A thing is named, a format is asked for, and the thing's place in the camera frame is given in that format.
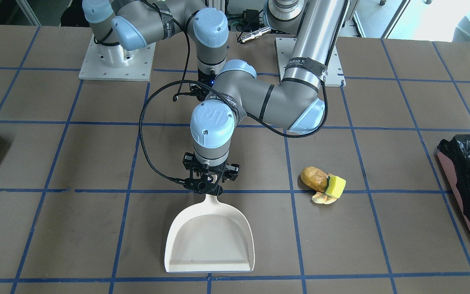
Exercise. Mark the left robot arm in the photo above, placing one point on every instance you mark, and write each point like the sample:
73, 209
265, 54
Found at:
293, 104

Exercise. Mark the brown potato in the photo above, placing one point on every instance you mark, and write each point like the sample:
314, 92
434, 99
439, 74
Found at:
315, 178

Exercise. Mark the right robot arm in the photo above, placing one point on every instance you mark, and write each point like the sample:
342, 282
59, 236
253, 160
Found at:
125, 33

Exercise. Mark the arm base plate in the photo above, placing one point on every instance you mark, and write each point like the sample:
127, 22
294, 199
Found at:
332, 73
117, 64

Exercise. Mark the beige bread piece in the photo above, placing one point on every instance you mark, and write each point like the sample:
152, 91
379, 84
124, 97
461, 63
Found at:
323, 198

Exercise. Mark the yellow green sponge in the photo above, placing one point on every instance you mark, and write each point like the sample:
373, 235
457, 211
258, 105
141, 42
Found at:
335, 187

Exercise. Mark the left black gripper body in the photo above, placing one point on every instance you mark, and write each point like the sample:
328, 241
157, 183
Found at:
188, 160

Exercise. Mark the white plastic dustpan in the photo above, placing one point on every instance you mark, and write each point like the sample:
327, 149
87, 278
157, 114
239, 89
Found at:
209, 236

